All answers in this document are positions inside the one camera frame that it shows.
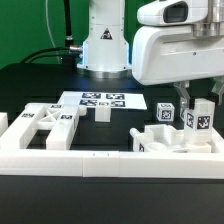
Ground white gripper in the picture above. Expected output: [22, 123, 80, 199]
[132, 25, 224, 109]

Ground white chair seat part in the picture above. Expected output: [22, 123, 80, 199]
[129, 124, 212, 153]

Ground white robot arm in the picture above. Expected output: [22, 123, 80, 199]
[79, 0, 224, 106]

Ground white chair back part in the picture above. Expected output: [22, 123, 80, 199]
[0, 103, 87, 151]

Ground white tagged cube right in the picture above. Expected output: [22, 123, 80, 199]
[180, 108, 185, 121]

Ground white tagged cube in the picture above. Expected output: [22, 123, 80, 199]
[157, 103, 175, 121]
[180, 108, 185, 121]

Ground white tagged cube left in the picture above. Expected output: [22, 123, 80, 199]
[157, 103, 175, 121]

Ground white block at left edge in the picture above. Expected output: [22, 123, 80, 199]
[0, 112, 8, 137]

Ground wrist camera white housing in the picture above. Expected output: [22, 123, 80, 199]
[137, 0, 208, 26]

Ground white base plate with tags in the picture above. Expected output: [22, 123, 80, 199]
[58, 91, 147, 110]

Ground black cable bundle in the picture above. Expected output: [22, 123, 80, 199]
[20, 0, 84, 64]

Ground thin white cable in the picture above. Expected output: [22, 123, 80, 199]
[45, 0, 63, 64]

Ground white U-shaped fence frame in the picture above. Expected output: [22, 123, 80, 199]
[0, 133, 224, 179]

